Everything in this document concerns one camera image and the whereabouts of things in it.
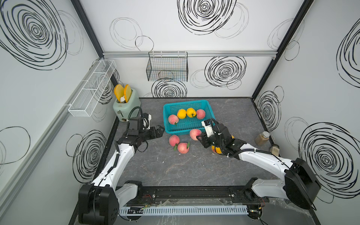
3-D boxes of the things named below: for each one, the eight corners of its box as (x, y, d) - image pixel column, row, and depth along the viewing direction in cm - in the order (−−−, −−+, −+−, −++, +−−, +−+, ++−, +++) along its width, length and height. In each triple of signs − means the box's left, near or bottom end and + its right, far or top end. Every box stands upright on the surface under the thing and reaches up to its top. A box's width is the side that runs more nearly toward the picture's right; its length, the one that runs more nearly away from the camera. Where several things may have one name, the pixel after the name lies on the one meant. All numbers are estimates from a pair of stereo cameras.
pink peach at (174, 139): (172, 147, 93) (172, 143, 88) (168, 141, 96) (167, 137, 91) (180, 143, 95) (180, 139, 90) (176, 137, 98) (175, 132, 93)
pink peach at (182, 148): (177, 155, 90) (177, 150, 85) (177, 147, 94) (177, 142, 89) (188, 155, 90) (189, 150, 85) (188, 147, 94) (188, 142, 89)
